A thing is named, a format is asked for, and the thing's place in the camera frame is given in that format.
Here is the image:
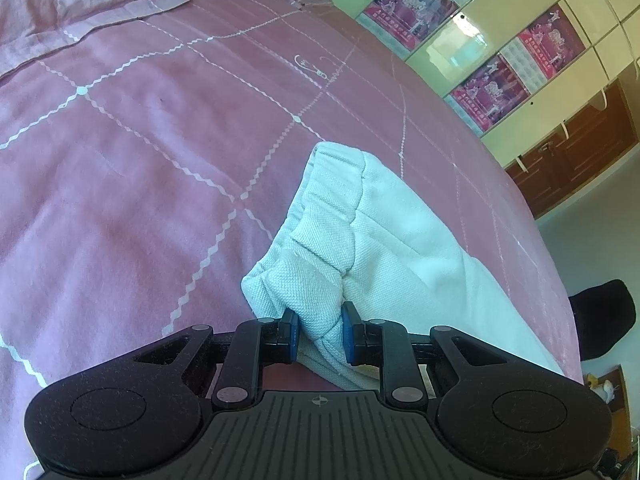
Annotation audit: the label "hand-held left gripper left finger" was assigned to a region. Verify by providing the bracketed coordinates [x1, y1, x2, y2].
[134, 308, 301, 411]

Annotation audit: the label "pink checked bedspread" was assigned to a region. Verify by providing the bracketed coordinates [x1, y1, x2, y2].
[0, 0, 583, 480]

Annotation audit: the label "brown wooden cabinet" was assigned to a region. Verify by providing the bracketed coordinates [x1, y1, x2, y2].
[505, 79, 640, 219]

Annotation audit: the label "cream wardrobe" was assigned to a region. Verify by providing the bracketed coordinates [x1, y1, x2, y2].
[314, 0, 640, 167]

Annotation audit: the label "wooden board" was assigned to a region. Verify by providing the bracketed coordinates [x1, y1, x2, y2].
[585, 364, 635, 447]

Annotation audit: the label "pink pillow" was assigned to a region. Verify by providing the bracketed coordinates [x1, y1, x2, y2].
[0, 0, 328, 78]

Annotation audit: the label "yellow toy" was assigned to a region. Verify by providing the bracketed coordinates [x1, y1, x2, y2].
[587, 372, 617, 404]

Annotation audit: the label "white pants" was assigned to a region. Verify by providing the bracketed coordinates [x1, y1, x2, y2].
[241, 141, 566, 392]

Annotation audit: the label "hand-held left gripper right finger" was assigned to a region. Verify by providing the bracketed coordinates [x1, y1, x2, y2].
[341, 301, 508, 409]

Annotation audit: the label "pink wall poster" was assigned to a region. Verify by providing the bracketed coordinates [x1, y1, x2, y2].
[500, 4, 587, 82]
[446, 52, 532, 134]
[359, 0, 460, 52]

